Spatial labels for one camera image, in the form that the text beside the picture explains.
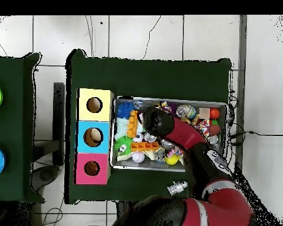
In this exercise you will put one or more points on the cream plush toy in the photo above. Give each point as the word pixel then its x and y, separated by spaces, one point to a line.
pixel 153 154

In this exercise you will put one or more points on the colourful dotted cloth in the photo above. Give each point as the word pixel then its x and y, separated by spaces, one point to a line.
pixel 202 127

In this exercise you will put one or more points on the silver robot figure toy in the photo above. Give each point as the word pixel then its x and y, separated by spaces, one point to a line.
pixel 177 187

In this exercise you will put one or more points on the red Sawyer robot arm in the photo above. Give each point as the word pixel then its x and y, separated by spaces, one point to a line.
pixel 186 136

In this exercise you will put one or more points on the wooden box with three holes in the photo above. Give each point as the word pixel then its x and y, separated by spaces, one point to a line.
pixel 103 115

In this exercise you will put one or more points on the shallow clear mesh bin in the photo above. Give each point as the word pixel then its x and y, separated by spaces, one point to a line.
pixel 136 166

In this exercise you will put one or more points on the small soccer ball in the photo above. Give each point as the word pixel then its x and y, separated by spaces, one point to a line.
pixel 138 137

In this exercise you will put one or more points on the light blue knitted cloth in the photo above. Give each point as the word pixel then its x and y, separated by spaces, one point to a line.
pixel 119 128

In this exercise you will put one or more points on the blue spiky rubber ball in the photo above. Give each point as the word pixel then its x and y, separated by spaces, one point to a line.
pixel 123 109

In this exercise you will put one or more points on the green fuzzy ball with eye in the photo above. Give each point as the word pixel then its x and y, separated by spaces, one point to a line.
pixel 121 146

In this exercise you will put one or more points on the purple spiky ball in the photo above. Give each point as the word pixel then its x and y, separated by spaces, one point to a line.
pixel 173 108

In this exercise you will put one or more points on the colourful drink can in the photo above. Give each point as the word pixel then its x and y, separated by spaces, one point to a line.
pixel 185 111

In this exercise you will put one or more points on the plain wooden cube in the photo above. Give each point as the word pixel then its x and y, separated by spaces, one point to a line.
pixel 204 113

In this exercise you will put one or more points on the brown rubber ball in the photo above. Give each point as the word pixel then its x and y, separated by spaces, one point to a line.
pixel 214 129

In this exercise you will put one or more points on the red-orange ball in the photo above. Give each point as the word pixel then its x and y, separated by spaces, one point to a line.
pixel 214 113

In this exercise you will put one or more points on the black upright panel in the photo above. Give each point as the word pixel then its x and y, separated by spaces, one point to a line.
pixel 59 117

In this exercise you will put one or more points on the grey floor stand base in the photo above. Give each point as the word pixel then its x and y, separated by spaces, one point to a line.
pixel 46 175

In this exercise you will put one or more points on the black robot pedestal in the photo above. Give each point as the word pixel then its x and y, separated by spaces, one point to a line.
pixel 122 211

